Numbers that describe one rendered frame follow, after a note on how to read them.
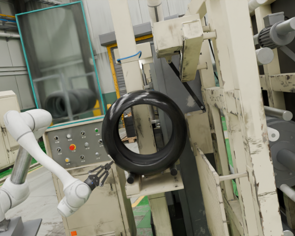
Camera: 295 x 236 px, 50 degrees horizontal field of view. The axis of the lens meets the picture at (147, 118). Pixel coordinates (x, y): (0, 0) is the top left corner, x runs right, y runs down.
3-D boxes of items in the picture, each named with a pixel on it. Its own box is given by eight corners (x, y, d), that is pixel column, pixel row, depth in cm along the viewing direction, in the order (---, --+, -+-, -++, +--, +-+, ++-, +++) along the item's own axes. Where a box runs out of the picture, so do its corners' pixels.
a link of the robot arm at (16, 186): (-9, 202, 221) (15, 190, 240) (8, 216, 216) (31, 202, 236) (18, 106, 194) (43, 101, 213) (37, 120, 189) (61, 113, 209)
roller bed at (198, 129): (190, 150, 249) (184, 113, 245) (209, 146, 248) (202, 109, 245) (194, 156, 229) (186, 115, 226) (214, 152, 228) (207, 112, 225)
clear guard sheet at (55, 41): (42, 129, 266) (15, 14, 256) (106, 117, 264) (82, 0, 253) (41, 129, 264) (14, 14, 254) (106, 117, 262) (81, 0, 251)
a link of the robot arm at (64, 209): (84, 202, 189) (90, 197, 179) (65, 222, 180) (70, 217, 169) (71, 189, 189) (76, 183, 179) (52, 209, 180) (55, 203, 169)
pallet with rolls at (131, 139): (129, 136, 972) (124, 112, 963) (154, 132, 953) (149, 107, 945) (117, 144, 855) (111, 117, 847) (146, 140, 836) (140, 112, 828)
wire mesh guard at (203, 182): (208, 227, 245) (192, 140, 238) (210, 227, 245) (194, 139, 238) (238, 311, 156) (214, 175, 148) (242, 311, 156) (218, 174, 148)
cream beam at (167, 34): (156, 59, 227) (152, 38, 226) (190, 52, 226) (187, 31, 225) (157, 51, 167) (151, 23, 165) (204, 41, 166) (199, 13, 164)
